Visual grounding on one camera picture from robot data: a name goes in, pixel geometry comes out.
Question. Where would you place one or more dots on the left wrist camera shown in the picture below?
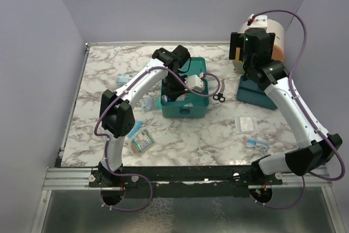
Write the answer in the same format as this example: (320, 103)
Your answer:
(195, 83)

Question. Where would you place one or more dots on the light blue gauze packet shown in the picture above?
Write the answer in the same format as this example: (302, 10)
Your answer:
(124, 78)

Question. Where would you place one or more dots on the black mounting rail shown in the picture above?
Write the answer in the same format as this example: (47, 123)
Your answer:
(180, 181)

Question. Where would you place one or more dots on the blue clear plastic pouch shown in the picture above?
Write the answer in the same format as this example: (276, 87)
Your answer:
(135, 128)

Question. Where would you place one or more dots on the aluminium frame rail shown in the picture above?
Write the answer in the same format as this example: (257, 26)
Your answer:
(78, 178)

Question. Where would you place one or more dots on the blue white packet right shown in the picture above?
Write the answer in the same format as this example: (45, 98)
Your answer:
(252, 144)

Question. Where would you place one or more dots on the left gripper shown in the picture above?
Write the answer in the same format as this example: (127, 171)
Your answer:
(172, 94)

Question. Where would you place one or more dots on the round pastel drawer cabinet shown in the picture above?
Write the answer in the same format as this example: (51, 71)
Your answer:
(236, 41)

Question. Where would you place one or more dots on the teal medicine kit box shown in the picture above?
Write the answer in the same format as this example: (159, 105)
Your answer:
(188, 105)

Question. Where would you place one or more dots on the orange teal bandage packet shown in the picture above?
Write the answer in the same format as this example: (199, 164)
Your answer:
(141, 141)

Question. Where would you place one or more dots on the black-handled bandage scissors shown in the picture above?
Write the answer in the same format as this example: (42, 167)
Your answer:
(220, 95)

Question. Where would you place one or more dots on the blue divided tray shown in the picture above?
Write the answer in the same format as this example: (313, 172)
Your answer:
(249, 92)

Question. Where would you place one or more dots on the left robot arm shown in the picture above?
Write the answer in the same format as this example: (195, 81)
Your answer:
(116, 109)

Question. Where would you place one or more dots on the small teal-strip zip bag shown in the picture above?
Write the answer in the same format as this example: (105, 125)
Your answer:
(150, 104)

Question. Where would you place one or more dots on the white gauze pad bag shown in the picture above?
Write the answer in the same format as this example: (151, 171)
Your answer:
(246, 125)

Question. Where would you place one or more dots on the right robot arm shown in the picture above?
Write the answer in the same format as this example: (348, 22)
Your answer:
(316, 145)

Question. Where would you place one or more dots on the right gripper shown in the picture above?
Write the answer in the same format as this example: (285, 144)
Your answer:
(236, 41)

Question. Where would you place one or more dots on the white blue bandage roll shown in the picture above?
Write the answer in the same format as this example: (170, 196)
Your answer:
(165, 99)

